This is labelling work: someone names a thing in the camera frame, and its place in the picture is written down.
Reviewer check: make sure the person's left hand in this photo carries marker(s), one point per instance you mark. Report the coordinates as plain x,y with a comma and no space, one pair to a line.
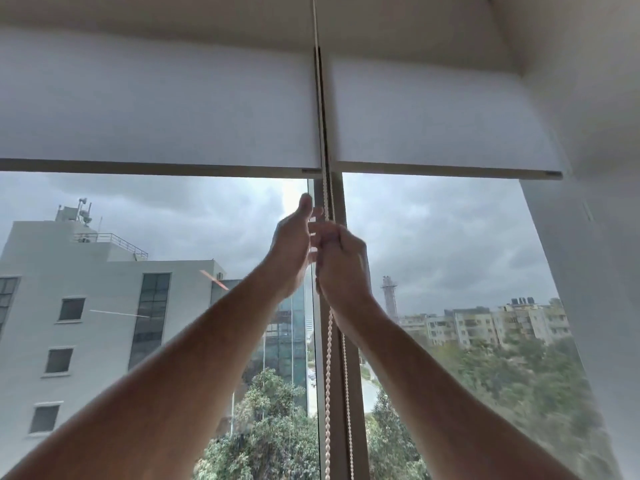
287,249

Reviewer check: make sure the person's right hand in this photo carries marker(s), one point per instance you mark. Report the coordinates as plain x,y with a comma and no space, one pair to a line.
345,267

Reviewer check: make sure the person's left thumb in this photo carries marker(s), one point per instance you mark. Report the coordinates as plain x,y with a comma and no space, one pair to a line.
301,207

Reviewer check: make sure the person's right fingers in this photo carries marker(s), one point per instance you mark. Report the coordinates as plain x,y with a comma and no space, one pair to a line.
326,232

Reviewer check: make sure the person's right forearm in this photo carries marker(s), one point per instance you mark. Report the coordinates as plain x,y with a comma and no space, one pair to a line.
440,399

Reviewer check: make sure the person's left forearm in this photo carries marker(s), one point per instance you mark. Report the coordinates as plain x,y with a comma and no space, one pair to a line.
165,394

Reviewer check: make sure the tall slender tower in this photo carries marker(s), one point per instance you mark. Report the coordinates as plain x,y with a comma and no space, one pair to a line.
390,297

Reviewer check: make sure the glass facade building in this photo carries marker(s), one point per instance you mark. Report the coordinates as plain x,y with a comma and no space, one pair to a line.
286,339

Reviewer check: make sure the narrow white roller blind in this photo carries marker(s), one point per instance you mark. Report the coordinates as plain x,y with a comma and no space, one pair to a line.
440,119

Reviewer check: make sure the wide white roller blind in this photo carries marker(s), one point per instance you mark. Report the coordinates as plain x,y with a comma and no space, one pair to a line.
160,99

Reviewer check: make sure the row of apartment buildings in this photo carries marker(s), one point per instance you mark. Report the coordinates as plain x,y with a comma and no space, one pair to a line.
480,322

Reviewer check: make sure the green tree by glass building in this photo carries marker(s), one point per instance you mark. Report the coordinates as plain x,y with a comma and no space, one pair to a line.
270,434

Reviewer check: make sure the white concrete building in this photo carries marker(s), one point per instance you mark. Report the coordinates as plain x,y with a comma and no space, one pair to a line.
100,289

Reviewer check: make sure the green treetops below apartments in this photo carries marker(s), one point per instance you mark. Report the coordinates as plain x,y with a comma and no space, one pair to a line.
525,389

